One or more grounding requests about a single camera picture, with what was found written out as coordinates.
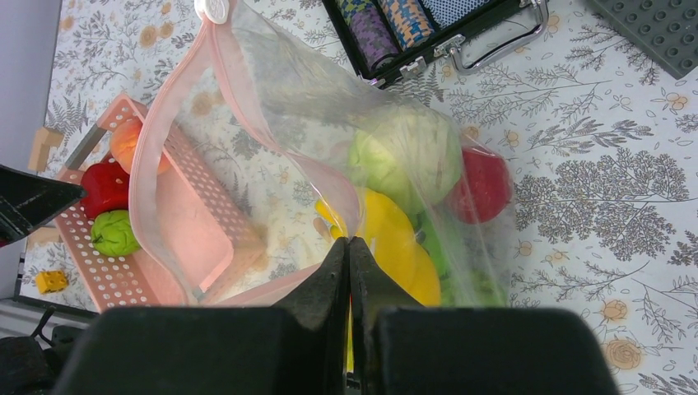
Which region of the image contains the grey studded building plate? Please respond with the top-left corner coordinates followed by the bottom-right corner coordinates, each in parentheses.
top-left (587, 0), bottom-right (697, 80)

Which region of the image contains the orange peach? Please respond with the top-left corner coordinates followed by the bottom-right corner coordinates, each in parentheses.
top-left (109, 118), bottom-right (142, 174)

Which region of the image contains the red bell pepper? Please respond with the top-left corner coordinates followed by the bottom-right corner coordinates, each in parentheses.
top-left (81, 161), bottom-right (129, 220)

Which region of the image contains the clear zip top bag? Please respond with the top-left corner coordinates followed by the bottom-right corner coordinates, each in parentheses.
top-left (128, 0), bottom-right (516, 309)

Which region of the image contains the tan wooden block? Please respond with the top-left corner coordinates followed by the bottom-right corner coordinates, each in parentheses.
top-left (27, 126), bottom-right (64, 172)

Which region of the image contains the green cabbage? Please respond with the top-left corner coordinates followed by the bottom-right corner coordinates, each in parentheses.
top-left (347, 107), bottom-right (463, 216)

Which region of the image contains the small yellow block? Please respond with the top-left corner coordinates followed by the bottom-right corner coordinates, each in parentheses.
top-left (35, 270), bottom-right (70, 295)

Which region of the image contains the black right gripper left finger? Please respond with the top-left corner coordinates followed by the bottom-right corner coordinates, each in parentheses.
top-left (54, 238), bottom-right (349, 394)

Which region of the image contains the black poker chip case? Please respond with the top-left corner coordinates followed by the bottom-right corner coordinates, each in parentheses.
top-left (323, 1), bottom-right (550, 89)

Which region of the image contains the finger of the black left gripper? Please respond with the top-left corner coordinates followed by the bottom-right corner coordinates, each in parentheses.
top-left (1, 165), bottom-right (86, 247)

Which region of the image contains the pink plastic basket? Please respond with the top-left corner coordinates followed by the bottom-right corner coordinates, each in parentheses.
top-left (54, 92), bottom-right (323, 314)

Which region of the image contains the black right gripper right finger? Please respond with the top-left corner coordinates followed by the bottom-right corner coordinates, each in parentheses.
top-left (348, 237), bottom-right (619, 394)

